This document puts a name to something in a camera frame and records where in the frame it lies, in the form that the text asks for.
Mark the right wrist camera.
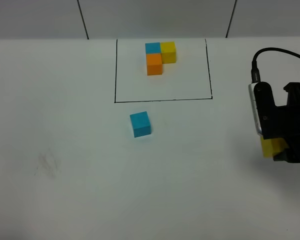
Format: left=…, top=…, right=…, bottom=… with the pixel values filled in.
left=248, top=83, right=262, bottom=136

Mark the template orange cube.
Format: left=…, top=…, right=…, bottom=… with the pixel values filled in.
left=146, top=53, right=163, bottom=76

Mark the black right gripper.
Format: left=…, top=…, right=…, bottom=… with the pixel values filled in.
left=254, top=82, right=300, bottom=164

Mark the template blue cube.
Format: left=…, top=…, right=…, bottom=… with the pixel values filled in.
left=145, top=42, right=161, bottom=55

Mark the template yellow cube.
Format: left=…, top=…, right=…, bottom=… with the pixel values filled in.
left=160, top=41, right=177, bottom=64

